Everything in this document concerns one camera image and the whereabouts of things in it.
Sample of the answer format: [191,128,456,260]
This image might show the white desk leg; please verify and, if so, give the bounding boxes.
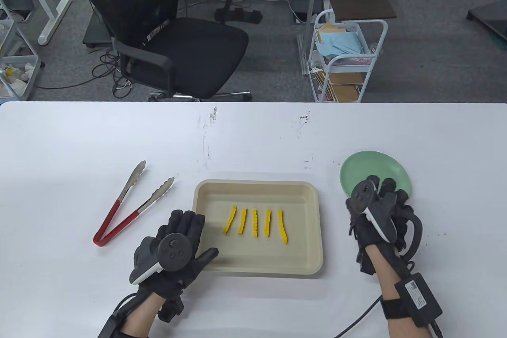
[30,0,72,46]

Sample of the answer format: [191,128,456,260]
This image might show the black mesh office chair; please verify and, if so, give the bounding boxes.
[63,0,252,101]

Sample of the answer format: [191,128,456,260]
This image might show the black power strip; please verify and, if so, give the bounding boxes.
[215,7,263,25]

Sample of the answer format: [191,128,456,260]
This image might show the person's right forearm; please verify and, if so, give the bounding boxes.
[364,245,436,338]

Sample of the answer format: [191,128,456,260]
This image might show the person's left hand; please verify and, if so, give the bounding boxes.
[129,209,219,300]

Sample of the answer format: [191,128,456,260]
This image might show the black wrist sensor box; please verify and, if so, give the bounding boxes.
[395,273,443,325]
[97,294,135,338]

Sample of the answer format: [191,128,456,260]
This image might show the white storage bin cart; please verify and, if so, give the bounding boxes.
[0,0,42,101]

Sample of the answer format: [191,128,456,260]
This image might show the black right wrist sensor box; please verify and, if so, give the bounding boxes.
[395,273,443,325]

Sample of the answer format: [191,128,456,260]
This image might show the tangled black floor cables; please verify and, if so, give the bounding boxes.
[91,47,133,99]

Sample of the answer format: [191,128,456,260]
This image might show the person's right hand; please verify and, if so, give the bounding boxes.
[346,176,414,253]

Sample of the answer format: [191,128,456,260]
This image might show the red-handled metal tongs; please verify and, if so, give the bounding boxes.
[93,160,175,247]

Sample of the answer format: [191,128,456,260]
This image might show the black white right hand controller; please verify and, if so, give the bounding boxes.
[352,180,397,243]

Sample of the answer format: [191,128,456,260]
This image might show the white rolling cart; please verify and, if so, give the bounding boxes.
[308,9,389,103]

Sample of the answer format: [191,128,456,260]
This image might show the black left wrist sensor box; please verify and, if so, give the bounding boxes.
[97,294,135,338]

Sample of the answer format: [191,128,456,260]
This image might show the cream baking tray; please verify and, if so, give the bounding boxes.
[192,180,324,278]

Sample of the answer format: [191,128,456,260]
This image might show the black glove cable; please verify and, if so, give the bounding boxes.
[335,294,383,338]

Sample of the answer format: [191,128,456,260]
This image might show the black left glove sensor module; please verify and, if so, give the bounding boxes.
[158,299,185,323]

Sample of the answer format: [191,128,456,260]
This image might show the green plate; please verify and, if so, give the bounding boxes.
[339,151,412,198]

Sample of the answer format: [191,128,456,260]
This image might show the black white hand controller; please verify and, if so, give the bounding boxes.
[130,234,194,285]
[352,180,397,243]

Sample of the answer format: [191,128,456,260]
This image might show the black floor platform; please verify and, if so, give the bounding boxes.
[467,0,507,51]

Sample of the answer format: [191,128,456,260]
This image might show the black floor stand base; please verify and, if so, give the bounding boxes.
[82,17,113,49]

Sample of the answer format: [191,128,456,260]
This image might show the blue paper sheets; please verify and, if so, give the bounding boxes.
[317,31,365,57]

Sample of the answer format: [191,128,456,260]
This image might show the person's left forearm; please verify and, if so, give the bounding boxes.
[118,290,164,338]

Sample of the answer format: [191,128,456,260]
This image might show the black white left hand controller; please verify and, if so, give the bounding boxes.
[130,234,194,285]

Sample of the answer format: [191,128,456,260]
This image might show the brown cardboard pieces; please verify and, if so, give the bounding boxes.
[327,73,365,101]

